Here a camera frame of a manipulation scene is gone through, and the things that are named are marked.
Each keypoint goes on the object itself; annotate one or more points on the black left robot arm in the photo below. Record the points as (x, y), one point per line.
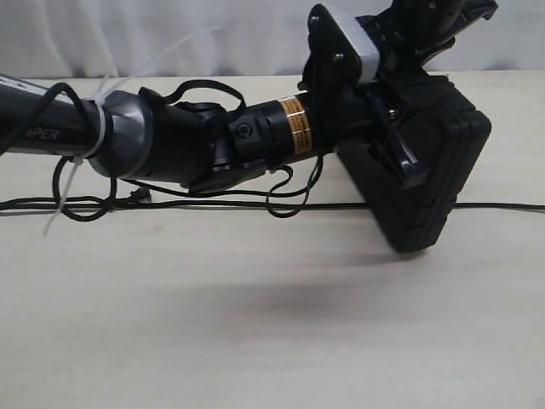
(205, 148)

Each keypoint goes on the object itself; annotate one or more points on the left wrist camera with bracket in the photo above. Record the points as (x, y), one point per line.
(341, 53)

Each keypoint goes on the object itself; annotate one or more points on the white zip tie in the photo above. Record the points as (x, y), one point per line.
(81, 162)

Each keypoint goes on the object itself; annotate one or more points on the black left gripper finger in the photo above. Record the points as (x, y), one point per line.
(392, 152)

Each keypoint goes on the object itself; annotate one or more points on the black plastic carrying case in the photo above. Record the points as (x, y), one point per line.
(446, 132)

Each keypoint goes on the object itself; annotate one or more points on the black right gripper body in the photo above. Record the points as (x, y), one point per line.
(408, 34)

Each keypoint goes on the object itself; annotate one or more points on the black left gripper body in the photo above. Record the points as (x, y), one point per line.
(338, 112)

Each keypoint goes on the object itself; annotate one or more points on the white backdrop curtain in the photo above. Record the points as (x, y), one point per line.
(93, 39)

